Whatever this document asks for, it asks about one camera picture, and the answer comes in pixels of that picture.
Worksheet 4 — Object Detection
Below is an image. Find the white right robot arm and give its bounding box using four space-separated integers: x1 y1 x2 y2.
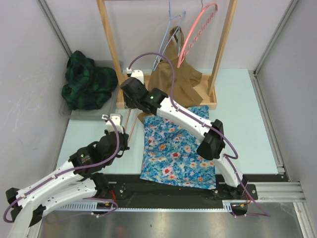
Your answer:
120 77 248 198

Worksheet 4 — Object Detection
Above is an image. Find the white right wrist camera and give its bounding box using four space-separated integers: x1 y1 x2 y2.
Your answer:
126 67 145 84

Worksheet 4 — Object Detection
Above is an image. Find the green plaid garment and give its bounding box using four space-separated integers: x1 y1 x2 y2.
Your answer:
61 51 118 111

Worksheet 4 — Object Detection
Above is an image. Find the light blue wire hanger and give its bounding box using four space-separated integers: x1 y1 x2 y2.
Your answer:
152 0 186 71

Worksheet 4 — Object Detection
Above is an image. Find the beige wooden hanger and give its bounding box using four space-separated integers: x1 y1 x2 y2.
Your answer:
123 109 139 144

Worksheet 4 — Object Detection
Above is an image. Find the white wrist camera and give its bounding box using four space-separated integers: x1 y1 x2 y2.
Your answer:
102 114 125 133
126 67 145 84

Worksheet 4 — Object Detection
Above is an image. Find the grey plastic bin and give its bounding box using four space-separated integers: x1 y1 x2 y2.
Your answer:
59 60 124 121

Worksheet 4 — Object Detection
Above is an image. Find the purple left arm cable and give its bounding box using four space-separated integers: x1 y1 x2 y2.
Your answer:
2 114 122 223

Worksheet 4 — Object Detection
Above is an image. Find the pink plastic hanger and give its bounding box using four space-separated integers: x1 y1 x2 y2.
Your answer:
177 1 218 68

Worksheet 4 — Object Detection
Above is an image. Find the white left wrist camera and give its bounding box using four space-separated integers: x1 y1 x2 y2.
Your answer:
102 114 125 133

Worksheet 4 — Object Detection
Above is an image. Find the wooden clothes rack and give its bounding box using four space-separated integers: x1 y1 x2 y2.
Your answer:
96 0 239 110

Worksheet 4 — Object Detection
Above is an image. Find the blue floral garment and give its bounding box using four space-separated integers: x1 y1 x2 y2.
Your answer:
140 116 216 190

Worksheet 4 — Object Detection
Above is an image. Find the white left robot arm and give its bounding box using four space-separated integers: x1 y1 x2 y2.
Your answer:
3 132 129 226

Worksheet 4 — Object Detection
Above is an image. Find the light blue cable duct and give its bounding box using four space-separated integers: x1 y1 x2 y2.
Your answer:
53 200 235 213

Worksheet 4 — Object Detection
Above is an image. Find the tan brown skirt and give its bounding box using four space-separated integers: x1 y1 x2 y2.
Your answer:
148 41 203 108

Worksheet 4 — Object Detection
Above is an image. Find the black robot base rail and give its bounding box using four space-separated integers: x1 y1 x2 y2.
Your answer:
99 173 289 215

